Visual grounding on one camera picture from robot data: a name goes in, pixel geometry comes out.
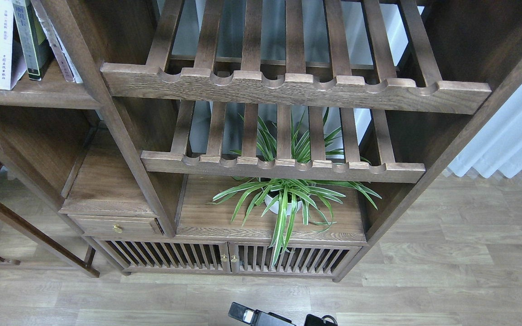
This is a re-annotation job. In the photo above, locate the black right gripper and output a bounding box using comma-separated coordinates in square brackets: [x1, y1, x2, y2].
[228, 302, 338, 326]

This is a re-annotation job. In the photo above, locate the green black cover book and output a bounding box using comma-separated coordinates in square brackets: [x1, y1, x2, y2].
[12, 0, 53, 81]

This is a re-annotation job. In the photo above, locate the white plant pot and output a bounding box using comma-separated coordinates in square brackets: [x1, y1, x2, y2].
[265, 190, 303, 216]

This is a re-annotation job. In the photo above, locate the green spider plant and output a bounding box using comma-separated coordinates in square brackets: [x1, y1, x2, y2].
[209, 118, 382, 267]

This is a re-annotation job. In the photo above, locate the brass drawer knob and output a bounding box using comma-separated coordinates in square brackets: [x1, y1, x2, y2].
[113, 224, 124, 234]

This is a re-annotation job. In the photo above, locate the dark wooden bookshelf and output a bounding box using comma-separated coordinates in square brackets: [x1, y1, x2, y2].
[0, 0, 522, 282]

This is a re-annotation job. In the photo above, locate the thin book white spine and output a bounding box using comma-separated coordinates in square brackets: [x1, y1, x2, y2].
[31, 0, 83, 83]

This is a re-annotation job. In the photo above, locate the white curtain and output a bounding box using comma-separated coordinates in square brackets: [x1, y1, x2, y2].
[445, 84, 522, 178]

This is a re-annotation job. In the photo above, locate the wooden furniture at left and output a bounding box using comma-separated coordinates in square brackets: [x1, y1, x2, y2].
[0, 161, 100, 277]

